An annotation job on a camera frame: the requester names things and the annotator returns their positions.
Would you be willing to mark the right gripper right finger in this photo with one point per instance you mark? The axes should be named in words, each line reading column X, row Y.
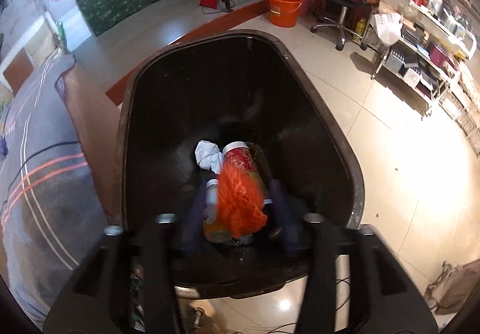
column 382, row 297

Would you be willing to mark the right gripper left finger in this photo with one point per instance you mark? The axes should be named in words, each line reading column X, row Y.
column 98, row 297

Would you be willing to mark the orange juice plastic bottle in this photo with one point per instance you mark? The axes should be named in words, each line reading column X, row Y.
column 213, row 229

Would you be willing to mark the orange foam fruit net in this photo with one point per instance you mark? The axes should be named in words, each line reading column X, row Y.
column 240, row 202

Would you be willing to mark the white tissue paper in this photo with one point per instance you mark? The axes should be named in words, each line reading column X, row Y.
column 209, row 156

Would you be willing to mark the red can black lid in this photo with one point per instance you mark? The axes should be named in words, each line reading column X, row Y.
column 241, row 155

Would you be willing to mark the dark brown trash bin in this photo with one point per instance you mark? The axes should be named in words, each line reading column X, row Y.
column 229, row 134

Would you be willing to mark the beige bag on floor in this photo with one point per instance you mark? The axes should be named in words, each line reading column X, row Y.
column 453, row 287

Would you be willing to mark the orange brown cushion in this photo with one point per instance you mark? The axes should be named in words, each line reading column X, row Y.
column 18, row 71

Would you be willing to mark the white rolling cart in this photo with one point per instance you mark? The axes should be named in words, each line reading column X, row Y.
column 422, row 58

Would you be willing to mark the white swing sofa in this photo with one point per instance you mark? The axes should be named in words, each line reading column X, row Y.
column 36, row 45

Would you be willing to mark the swivel stool chrome base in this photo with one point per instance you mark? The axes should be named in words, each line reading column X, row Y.
column 324, row 22

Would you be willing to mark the orange plastic bucket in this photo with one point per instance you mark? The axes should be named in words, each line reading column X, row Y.
column 284, row 13

